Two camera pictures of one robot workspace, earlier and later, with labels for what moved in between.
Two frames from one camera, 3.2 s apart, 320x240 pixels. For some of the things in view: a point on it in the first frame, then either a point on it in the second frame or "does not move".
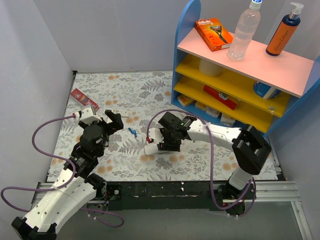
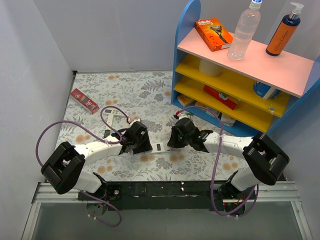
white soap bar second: x=212 y=112 does not move
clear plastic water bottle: x=244 y=30 does not move
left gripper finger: x=117 y=125 → x=140 y=149
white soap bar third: x=227 y=120 does not move
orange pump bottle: x=284 y=31 does not move
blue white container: x=265 y=90 does not move
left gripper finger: x=113 y=117 → x=146 y=144
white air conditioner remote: x=123 y=113 does not move
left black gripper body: x=110 y=126 → x=143 y=141
